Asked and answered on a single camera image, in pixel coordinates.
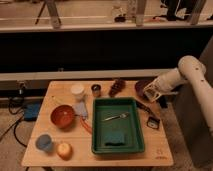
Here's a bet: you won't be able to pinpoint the red handled tool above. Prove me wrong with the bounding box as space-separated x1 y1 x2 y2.
79 116 92 134

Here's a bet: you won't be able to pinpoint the yellow red apple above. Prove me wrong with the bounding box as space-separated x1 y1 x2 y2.
56 142 72 160

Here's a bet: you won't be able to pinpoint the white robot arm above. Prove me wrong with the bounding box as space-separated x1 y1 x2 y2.
142 55 213 135

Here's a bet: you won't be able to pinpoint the purple bowl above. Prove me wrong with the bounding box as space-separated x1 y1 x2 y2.
135 80 151 99

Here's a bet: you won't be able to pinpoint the green plastic tray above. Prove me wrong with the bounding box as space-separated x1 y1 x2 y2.
91 97 145 155

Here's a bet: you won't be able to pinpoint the wooden folding table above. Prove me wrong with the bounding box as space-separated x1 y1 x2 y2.
22 81 173 167

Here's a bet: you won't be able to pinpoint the blue power box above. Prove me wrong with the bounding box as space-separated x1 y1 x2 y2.
24 103 41 121

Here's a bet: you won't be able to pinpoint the silver fork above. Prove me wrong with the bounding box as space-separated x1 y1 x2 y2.
103 113 129 121

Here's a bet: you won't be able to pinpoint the red bowl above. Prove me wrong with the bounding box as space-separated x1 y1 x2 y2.
50 105 75 129

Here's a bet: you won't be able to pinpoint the black floor cables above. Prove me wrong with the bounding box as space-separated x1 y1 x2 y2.
0 96 28 149

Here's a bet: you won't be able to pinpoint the blue cup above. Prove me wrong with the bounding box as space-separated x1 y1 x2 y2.
35 134 53 152

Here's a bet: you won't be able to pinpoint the white cup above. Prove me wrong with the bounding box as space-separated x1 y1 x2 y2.
71 84 85 100

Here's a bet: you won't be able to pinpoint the blue sponge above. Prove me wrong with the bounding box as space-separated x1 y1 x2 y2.
104 131 125 146

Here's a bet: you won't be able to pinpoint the dark grape bunch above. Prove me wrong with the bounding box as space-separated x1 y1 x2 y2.
108 79 126 97

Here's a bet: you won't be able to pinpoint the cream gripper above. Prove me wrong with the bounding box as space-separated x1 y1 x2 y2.
143 82 162 102

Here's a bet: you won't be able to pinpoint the grey folded cloth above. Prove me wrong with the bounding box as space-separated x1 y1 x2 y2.
73 102 88 119

